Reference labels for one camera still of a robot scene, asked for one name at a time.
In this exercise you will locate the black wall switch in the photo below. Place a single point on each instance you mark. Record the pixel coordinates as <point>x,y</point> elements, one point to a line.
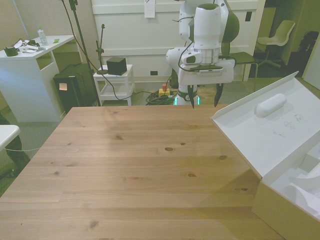
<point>248,16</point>

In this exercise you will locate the black computer tower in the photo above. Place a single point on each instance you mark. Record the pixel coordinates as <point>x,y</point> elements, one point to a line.
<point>75,87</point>

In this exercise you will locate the white paper sheet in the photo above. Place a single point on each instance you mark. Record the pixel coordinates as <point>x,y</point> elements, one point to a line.
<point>149,8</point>

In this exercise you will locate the white oblong foam pad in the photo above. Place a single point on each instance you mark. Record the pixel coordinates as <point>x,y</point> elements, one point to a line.
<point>270,105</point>

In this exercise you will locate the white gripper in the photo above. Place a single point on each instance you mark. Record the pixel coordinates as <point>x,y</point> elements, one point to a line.
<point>225,75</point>

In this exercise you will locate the black cube box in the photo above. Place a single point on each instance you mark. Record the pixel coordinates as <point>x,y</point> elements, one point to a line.
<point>116,66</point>

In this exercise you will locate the yellow emergency stop box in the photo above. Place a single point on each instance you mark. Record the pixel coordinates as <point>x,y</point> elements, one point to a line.
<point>164,92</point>

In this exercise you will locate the small white side table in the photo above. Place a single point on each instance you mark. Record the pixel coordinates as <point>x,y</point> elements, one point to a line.
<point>113,82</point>

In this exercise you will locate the black wall outlet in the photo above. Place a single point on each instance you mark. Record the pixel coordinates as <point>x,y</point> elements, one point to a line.
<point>154,73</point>

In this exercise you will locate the black backpack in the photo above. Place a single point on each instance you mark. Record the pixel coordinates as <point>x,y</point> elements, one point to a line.
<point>308,45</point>

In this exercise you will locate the green seat stool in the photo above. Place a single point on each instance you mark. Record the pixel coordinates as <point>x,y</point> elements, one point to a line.
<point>243,58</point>

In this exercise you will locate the short black stand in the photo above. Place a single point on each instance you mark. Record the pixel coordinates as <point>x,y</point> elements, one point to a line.
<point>101,52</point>

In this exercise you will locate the clear plastic water bottle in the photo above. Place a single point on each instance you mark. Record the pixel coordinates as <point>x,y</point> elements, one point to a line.
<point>42,36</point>

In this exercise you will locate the green sticky note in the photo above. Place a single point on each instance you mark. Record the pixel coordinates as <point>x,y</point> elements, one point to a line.
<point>56,40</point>

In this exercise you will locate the white items on desk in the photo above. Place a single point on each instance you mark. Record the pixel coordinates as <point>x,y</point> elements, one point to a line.
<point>26,47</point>

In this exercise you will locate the white cardboard box with lid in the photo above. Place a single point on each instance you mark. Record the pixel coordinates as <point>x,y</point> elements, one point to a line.
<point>272,147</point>

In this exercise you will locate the white plastic chair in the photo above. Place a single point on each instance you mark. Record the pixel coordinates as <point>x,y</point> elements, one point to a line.
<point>280,35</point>

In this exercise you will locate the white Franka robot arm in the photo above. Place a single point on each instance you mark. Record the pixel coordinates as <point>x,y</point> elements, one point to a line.
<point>207,30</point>

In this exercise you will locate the white rounded table edge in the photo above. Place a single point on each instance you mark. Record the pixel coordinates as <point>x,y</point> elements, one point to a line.
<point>7,135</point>

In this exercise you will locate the white desk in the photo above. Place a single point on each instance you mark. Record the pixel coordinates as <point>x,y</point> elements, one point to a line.
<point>22,82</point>

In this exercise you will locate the tall black tripod stand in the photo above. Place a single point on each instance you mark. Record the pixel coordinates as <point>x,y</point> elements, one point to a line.
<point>80,32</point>

